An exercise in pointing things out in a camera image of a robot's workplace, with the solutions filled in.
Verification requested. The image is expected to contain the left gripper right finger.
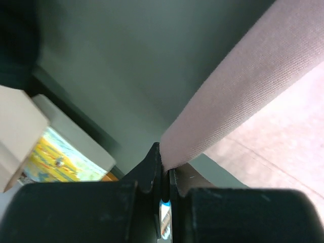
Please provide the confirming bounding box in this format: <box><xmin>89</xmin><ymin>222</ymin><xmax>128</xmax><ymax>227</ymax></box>
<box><xmin>170</xmin><ymin>168</ymin><xmax>323</xmax><ymax>242</ymax></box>

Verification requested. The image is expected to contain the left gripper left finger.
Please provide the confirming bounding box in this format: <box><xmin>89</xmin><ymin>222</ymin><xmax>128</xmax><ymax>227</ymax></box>
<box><xmin>1</xmin><ymin>143</ymin><xmax>161</xmax><ymax>242</ymax></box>

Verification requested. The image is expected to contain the pink t shirt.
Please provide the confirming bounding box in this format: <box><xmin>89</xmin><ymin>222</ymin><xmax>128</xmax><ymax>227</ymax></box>
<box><xmin>159</xmin><ymin>0</ymin><xmax>324</xmax><ymax>200</ymax></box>

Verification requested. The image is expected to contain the orange wooden rack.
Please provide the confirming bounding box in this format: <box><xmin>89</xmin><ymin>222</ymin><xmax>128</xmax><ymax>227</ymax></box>
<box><xmin>101</xmin><ymin>172</ymin><xmax>118</xmax><ymax>182</ymax></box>

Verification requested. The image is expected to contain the colourful picture book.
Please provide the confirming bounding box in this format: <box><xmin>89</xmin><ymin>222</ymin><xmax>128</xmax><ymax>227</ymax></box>
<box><xmin>24</xmin><ymin>127</ymin><xmax>108</xmax><ymax>182</ymax></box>

